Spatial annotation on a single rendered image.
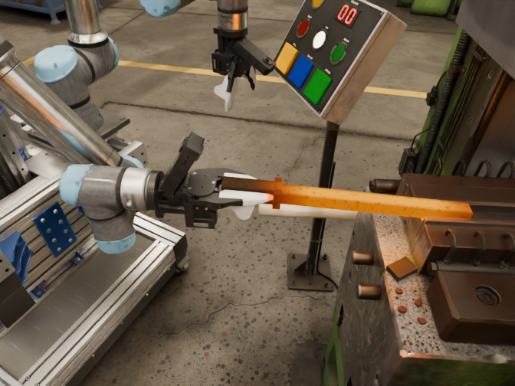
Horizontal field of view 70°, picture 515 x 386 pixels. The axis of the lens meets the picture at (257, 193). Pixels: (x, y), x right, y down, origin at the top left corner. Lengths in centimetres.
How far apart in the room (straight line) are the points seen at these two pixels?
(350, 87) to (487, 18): 46
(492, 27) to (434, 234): 31
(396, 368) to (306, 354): 96
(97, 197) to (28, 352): 97
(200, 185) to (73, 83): 68
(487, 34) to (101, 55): 104
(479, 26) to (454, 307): 38
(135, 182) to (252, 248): 128
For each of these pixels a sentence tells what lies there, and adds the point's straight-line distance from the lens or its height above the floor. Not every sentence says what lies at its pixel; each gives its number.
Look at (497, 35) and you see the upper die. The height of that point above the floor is 129.
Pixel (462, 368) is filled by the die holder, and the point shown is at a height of 88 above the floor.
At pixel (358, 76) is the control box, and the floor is 106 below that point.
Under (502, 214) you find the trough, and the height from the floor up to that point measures 99.
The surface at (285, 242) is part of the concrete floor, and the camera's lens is 190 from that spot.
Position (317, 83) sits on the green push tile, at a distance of 101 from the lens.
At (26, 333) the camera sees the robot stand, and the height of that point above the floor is 21.
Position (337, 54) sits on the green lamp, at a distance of 100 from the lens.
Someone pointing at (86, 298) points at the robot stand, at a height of 21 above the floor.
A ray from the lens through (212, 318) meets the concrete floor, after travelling 167.
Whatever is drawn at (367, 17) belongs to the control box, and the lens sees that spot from 99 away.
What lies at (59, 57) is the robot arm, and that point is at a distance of 122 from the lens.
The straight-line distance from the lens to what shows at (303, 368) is 157.
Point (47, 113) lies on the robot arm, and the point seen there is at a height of 111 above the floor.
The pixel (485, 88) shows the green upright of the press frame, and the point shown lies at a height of 112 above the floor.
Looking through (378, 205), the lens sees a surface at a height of 102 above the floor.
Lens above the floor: 145
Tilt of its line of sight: 42 degrees down
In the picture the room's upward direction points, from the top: straight up
